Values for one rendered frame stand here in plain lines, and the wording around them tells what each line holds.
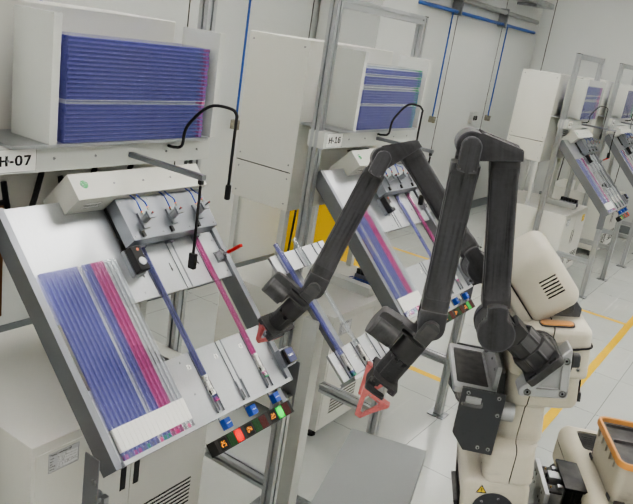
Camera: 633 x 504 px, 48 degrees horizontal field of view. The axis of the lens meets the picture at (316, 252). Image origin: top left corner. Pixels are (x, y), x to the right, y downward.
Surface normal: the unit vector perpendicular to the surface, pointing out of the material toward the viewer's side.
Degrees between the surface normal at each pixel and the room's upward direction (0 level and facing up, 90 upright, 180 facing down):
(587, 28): 90
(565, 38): 90
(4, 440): 90
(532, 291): 90
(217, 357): 45
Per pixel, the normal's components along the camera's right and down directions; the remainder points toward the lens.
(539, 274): -0.14, 0.28
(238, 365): 0.68, -0.46
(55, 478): 0.81, 0.29
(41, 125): -0.57, 0.16
